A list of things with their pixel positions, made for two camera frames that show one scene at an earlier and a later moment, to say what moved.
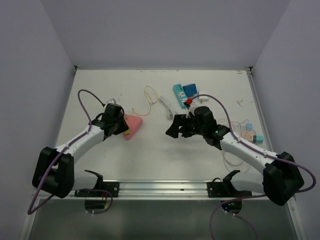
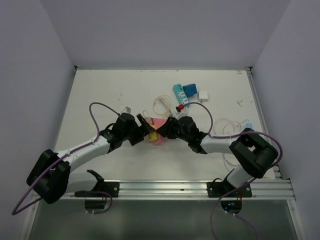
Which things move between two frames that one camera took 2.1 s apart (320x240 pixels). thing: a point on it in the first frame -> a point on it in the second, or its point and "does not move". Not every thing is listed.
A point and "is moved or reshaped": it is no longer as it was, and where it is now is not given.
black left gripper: [124, 127] -> [140, 135]
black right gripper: [179, 120] -> [164, 130]
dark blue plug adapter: [190, 89] does not move
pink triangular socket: [133, 122] is moved or reshaped
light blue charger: [249, 126] does not move
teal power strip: [180, 94] does not move
